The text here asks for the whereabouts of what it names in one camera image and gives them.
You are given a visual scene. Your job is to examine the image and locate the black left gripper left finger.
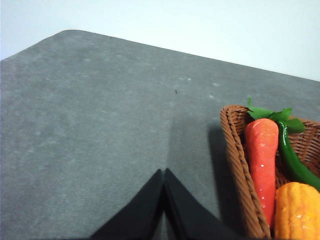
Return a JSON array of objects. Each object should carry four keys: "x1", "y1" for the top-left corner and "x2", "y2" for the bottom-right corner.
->
[{"x1": 90, "y1": 169, "x2": 164, "y2": 240}]

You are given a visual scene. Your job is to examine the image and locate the brown wicker basket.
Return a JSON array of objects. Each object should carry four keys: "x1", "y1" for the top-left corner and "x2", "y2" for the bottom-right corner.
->
[{"x1": 220, "y1": 104, "x2": 320, "y2": 240}]

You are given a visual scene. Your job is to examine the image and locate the yellow toy corn cob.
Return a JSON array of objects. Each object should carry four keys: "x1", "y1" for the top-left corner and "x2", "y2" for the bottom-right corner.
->
[{"x1": 275, "y1": 182, "x2": 320, "y2": 240}]

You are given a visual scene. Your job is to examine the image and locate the orange toy carrot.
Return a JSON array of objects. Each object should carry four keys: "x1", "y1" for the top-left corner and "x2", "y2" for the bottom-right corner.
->
[{"x1": 245, "y1": 118, "x2": 279, "y2": 229}]

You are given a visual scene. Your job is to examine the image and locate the green toy chili pepper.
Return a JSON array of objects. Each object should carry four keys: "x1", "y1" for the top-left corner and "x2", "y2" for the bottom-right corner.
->
[{"x1": 264, "y1": 108, "x2": 320, "y2": 192}]

